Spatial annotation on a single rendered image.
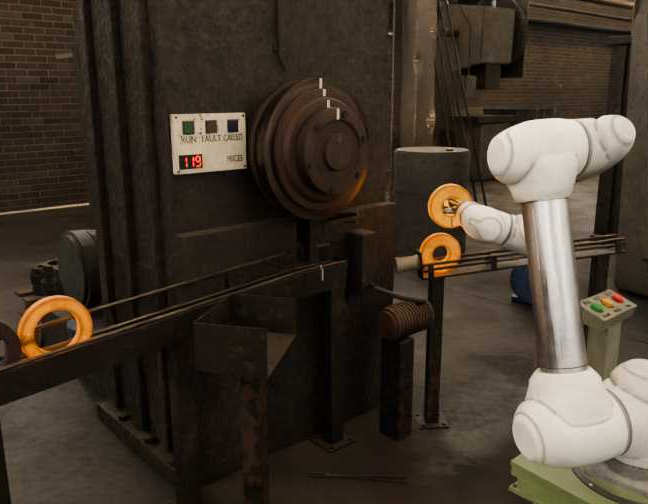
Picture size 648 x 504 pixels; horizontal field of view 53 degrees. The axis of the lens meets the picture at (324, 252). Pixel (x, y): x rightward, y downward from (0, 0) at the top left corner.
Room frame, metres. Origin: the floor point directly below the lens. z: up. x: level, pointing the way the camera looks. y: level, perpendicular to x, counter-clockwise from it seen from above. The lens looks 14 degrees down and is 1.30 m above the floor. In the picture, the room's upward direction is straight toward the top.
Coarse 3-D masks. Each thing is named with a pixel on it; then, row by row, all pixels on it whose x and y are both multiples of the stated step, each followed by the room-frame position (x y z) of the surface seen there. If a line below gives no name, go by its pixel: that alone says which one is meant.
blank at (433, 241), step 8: (424, 240) 2.39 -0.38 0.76; (432, 240) 2.36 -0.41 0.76; (440, 240) 2.37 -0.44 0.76; (448, 240) 2.37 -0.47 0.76; (456, 240) 2.38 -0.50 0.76; (424, 248) 2.36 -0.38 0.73; (432, 248) 2.36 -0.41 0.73; (448, 248) 2.37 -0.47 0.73; (456, 248) 2.38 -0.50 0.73; (424, 256) 2.36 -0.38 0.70; (432, 256) 2.37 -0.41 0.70; (448, 256) 2.38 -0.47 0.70; (456, 256) 2.38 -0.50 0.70; (448, 264) 2.37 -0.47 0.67; (456, 264) 2.38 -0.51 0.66; (440, 272) 2.37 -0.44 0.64
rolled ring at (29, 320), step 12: (48, 300) 1.60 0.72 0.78; (60, 300) 1.61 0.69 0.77; (72, 300) 1.63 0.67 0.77; (36, 312) 1.57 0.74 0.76; (48, 312) 1.59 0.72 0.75; (72, 312) 1.63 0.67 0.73; (84, 312) 1.65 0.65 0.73; (24, 324) 1.55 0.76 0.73; (36, 324) 1.57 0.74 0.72; (84, 324) 1.65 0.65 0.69; (24, 336) 1.55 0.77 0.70; (84, 336) 1.65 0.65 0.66; (24, 348) 1.55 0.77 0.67; (36, 348) 1.57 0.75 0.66
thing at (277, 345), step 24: (216, 312) 1.73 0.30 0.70; (240, 312) 1.83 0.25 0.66; (264, 312) 1.81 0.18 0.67; (288, 312) 1.80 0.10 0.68; (216, 336) 1.57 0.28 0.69; (240, 336) 1.56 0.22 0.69; (264, 336) 1.54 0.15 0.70; (288, 336) 1.78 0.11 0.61; (216, 360) 1.57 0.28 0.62; (240, 360) 1.56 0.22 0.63; (264, 360) 1.54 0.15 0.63; (240, 384) 1.69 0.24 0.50; (264, 384) 1.72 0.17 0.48; (264, 408) 1.71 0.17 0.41; (264, 432) 1.71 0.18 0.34; (264, 456) 1.70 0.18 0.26; (264, 480) 1.70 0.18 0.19
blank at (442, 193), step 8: (448, 184) 2.28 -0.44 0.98; (440, 192) 2.26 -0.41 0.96; (448, 192) 2.26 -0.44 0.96; (456, 192) 2.26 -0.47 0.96; (464, 192) 2.27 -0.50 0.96; (432, 200) 2.26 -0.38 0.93; (440, 200) 2.26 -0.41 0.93; (432, 208) 2.26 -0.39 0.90; (440, 208) 2.26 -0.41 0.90; (432, 216) 2.26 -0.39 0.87; (440, 216) 2.26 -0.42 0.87; (448, 216) 2.27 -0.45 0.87; (440, 224) 2.26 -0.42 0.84; (448, 224) 2.27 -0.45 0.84; (456, 224) 2.27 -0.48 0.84
